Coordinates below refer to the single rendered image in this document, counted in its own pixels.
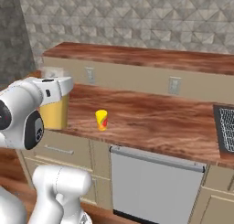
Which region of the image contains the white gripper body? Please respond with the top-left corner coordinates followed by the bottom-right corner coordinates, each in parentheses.
top-left (57, 76), bottom-right (75, 98)

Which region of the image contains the yellow pitcher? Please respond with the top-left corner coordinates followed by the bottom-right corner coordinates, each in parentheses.
top-left (38, 66), bottom-right (70, 132)

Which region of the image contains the yellow cup with red print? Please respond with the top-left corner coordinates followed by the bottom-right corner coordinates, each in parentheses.
top-left (94, 109), bottom-right (110, 133)

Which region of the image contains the beige drawer front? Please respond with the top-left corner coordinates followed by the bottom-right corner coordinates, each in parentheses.
top-left (202, 165), bottom-right (234, 195)
top-left (20, 129), bottom-right (93, 171)

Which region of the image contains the silver dishwasher door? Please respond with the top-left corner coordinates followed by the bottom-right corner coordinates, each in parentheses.
top-left (109, 144), bottom-right (207, 224)

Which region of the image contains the grey wall outlet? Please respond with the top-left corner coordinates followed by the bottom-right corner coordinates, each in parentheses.
top-left (84, 66), bottom-right (96, 85)
top-left (167, 76), bottom-right (183, 96)

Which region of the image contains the silver drawer handle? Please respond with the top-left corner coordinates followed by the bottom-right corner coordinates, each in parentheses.
top-left (43, 144), bottom-right (75, 155)

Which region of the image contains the silver dishwasher handle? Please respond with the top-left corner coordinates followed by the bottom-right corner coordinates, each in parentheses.
top-left (110, 145), bottom-right (206, 174)

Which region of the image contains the black sink with wire grid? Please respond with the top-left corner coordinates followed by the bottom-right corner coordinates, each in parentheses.
top-left (212, 103), bottom-right (234, 155)

